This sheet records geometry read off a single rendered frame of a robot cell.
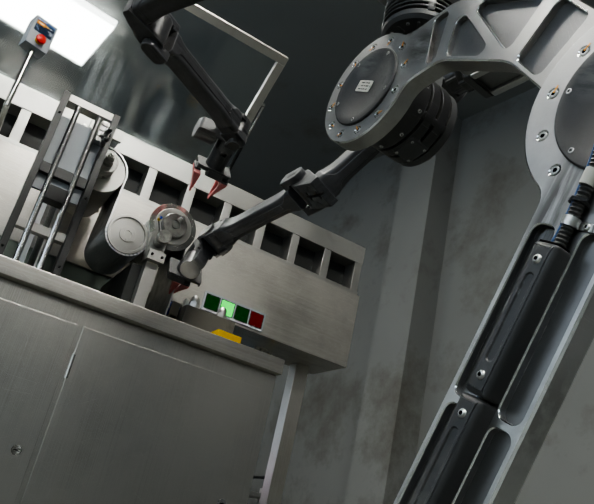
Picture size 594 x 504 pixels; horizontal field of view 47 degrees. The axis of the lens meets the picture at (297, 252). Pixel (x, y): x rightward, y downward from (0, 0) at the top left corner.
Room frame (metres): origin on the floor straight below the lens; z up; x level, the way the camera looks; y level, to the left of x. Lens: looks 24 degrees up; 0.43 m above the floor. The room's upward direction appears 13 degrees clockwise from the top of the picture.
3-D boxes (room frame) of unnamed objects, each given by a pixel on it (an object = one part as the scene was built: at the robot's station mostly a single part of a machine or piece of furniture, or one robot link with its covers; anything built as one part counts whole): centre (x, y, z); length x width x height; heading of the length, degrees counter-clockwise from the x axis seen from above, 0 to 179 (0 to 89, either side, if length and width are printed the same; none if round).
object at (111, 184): (1.90, 0.66, 1.33); 0.25 x 0.14 x 0.14; 26
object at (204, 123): (1.62, 0.28, 1.44); 0.12 x 0.12 x 0.09; 24
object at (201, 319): (2.12, 0.29, 1.00); 0.40 x 0.16 x 0.06; 26
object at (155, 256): (1.84, 0.39, 1.05); 0.06 x 0.05 x 0.31; 26
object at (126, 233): (1.95, 0.54, 1.17); 0.26 x 0.12 x 0.12; 26
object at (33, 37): (1.68, 0.89, 1.66); 0.07 x 0.07 x 0.10; 42
